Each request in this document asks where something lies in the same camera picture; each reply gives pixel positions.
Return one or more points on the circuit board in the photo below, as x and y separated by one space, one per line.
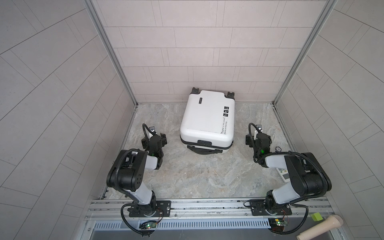
277 225
148 225

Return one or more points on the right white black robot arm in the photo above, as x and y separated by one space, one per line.
307 179

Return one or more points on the aluminium mounting rail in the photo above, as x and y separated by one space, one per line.
230 208

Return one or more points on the black white suitcase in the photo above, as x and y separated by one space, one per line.
208 123

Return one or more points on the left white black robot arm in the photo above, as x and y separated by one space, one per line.
127 173

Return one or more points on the beige wooden handle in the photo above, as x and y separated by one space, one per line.
332 222

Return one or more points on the green sticky note block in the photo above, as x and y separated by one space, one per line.
316 217

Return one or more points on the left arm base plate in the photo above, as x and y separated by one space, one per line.
158 209

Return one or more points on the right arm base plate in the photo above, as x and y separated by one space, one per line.
263 207

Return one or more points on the left circuit board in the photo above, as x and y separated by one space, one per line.
148 225

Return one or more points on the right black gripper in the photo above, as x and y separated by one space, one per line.
251 138

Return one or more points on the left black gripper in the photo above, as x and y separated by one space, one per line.
162 140

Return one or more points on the right circuit board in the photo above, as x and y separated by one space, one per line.
277 225

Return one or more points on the white remote control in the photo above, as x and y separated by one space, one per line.
284 174

